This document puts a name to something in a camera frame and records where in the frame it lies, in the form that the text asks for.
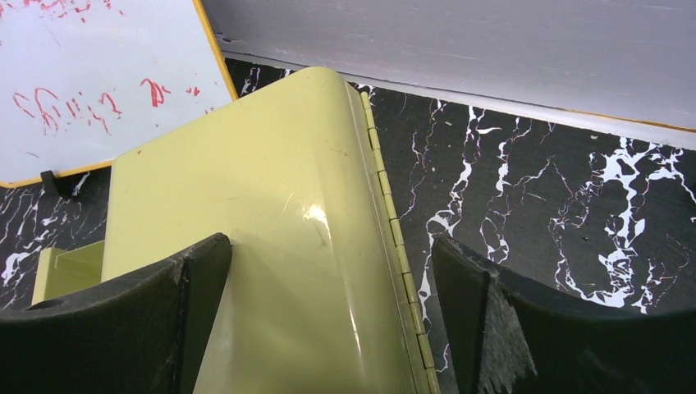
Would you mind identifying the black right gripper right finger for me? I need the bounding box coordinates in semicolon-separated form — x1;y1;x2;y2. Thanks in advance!
432;236;695;393

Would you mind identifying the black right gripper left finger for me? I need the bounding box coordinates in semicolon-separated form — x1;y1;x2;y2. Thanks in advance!
1;233;232;393

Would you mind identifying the green metal drawer box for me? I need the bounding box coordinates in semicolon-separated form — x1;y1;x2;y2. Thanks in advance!
39;67;438;393

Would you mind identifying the whiteboard with orange frame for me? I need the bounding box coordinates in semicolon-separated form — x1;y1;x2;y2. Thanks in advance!
1;1;237;188

